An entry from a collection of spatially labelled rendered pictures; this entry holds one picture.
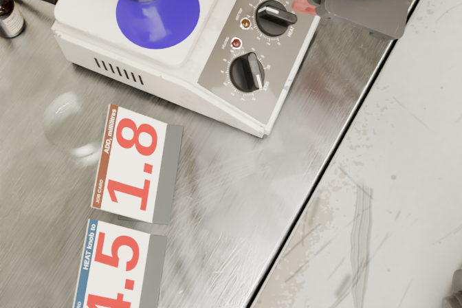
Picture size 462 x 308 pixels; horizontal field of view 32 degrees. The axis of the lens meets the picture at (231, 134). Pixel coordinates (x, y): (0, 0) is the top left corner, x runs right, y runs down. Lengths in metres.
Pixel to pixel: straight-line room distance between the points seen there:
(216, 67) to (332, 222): 0.16
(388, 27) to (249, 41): 0.17
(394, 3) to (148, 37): 0.21
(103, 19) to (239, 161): 0.17
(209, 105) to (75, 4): 0.14
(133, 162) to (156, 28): 0.12
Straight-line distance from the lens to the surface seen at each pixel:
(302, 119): 0.72
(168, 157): 0.71
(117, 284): 0.68
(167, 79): 0.67
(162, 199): 0.70
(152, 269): 0.69
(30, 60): 0.77
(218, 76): 0.68
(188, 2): 0.67
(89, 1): 0.69
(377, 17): 0.56
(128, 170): 0.69
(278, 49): 0.71
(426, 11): 0.78
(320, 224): 0.70
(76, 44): 0.70
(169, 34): 0.66
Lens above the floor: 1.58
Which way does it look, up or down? 71 degrees down
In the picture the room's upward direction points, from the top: 6 degrees counter-clockwise
